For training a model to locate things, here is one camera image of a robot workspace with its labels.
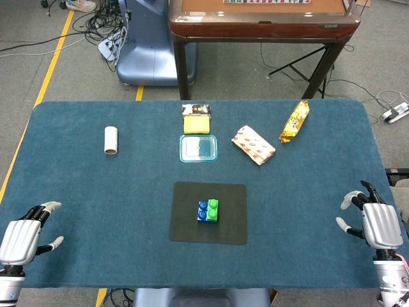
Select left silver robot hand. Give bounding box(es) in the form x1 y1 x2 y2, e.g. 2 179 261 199
0 201 65 266

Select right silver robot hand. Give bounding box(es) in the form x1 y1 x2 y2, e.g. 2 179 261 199
335 180 404 251

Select green toy brick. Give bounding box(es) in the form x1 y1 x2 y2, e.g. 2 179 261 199
206 198 220 222

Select blue toy brick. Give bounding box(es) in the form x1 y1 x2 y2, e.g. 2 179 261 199
197 200 220 224

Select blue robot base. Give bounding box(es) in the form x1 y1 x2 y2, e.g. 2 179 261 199
116 0 197 87

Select black box on floor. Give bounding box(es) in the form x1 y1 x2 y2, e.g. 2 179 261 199
385 168 409 193

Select blue table cloth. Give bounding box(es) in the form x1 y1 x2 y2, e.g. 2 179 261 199
0 98 409 290

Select white power strip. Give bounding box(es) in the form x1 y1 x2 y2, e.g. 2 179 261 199
97 31 127 62
379 102 409 124

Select white cardboard tube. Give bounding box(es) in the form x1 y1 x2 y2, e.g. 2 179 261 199
104 126 119 156

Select golden snack packet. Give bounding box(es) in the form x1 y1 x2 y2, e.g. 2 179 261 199
278 100 311 144

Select white red-print snack packet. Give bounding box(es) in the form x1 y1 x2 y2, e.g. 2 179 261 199
231 125 277 166

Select black rectangular mat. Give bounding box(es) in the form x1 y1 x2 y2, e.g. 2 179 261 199
169 181 249 246

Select grey-blue robot torso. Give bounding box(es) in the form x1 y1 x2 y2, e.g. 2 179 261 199
132 287 272 307

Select clear plastic container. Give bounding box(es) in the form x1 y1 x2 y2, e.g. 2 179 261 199
179 134 219 164

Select yellow sponge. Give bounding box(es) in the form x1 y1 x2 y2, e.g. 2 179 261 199
183 115 212 135

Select black white snack packet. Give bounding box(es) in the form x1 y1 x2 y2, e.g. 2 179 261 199
181 103 213 118

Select brown mahjong table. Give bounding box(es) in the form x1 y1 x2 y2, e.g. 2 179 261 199
168 0 362 100

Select white sneaker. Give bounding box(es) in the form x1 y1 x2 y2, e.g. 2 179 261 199
65 0 97 12

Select mahjong tile row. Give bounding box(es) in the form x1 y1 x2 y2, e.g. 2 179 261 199
222 0 311 5

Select tangled black floor cables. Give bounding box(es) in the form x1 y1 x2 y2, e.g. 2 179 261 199
40 0 132 73

